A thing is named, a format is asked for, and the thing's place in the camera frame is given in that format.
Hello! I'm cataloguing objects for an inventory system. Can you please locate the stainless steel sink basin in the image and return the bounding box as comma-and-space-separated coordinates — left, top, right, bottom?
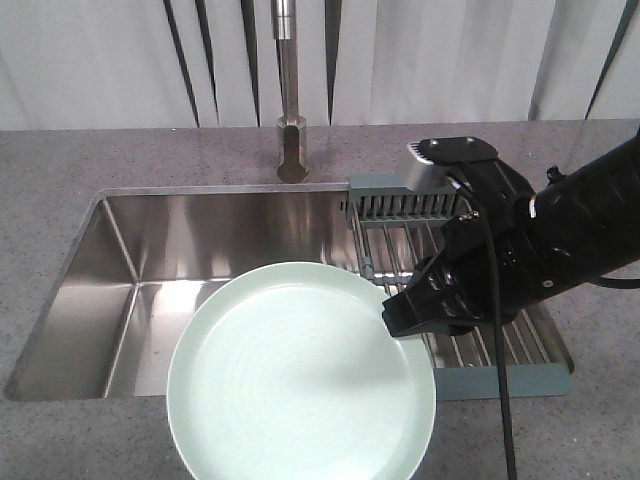
6, 186, 362, 401

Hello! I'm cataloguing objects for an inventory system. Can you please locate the black camera cable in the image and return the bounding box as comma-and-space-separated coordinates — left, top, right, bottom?
447, 169, 519, 480

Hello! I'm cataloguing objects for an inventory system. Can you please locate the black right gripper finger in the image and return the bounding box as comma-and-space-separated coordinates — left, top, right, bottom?
382, 290, 472, 337

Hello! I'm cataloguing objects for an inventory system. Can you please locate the light green round plate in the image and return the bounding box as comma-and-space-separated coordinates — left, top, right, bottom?
167, 262, 436, 479

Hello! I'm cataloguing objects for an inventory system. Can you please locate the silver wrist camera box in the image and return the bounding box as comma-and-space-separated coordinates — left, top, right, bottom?
399, 135, 500, 193

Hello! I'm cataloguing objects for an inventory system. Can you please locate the steel kitchen faucet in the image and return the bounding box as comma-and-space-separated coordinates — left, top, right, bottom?
271, 0, 309, 183

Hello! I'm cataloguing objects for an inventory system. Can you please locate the white pleated curtain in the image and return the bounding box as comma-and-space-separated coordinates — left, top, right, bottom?
1, 1, 639, 130

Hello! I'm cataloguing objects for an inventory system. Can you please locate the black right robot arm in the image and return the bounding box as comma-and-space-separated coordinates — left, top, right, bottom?
382, 137, 639, 337

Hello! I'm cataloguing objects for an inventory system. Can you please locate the grey sink drying rack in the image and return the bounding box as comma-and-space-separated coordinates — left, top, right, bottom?
342, 173, 574, 401

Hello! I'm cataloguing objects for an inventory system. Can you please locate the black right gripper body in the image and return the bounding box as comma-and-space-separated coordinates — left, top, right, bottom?
405, 209, 546, 331

